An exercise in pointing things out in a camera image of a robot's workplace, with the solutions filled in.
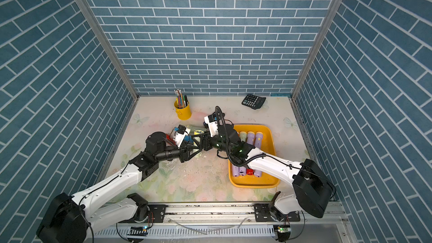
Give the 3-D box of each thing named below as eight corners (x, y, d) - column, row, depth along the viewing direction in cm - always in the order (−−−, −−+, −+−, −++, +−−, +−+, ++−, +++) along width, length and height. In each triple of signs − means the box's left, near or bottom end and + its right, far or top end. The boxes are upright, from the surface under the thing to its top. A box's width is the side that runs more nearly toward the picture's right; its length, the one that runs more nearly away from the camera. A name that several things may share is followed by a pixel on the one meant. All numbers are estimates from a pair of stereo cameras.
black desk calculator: (241, 104, 118) (242, 101, 116) (248, 93, 125) (249, 91, 123) (259, 111, 114) (260, 109, 112) (265, 99, 121) (266, 97, 119)
